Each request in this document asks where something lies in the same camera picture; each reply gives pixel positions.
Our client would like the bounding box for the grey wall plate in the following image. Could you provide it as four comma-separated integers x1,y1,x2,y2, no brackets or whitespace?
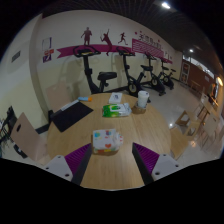
11,50,22,63

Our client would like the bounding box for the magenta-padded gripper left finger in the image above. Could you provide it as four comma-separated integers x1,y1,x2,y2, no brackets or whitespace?
43,142,93,187

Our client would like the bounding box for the blue and orange marker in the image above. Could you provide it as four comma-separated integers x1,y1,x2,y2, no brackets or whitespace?
77,96,94,103

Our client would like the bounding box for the brown round coaster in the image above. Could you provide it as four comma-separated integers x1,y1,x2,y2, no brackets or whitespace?
131,104,148,115

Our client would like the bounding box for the group of wooden chairs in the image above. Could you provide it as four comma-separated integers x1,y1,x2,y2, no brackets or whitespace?
169,92,224,160

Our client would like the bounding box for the white framed wall poster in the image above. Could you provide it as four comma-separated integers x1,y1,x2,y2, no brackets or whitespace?
41,37,53,51

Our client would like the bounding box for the green wet wipes pack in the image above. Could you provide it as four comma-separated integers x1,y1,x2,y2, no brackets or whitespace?
101,102,132,118

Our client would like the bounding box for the magenta sports wall decal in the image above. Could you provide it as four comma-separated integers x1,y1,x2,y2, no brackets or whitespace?
55,26,174,64

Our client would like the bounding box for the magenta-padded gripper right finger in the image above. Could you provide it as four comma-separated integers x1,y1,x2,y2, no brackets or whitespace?
131,142,184,187

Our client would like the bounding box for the black stand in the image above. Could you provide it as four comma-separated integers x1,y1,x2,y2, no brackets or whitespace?
0,105,18,148

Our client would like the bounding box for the black mouse pad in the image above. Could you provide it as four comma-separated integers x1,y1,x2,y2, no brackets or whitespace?
51,101,95,133

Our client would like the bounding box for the brown wooden chair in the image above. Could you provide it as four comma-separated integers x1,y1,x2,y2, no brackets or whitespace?
10,112,49,163

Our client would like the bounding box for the white paper cup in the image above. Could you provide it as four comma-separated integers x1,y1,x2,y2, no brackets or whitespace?
137,90,150,109

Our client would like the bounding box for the small white box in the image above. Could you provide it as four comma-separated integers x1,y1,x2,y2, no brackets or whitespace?
108,92,123,105

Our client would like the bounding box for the white paper strip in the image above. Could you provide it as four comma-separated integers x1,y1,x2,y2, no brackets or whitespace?
59,99,80,112

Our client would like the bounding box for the black exercise bike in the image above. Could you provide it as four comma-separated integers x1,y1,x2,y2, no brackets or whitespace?
115,46,151,98
159,57,177,90
73,45,118,95
143,53,167,97

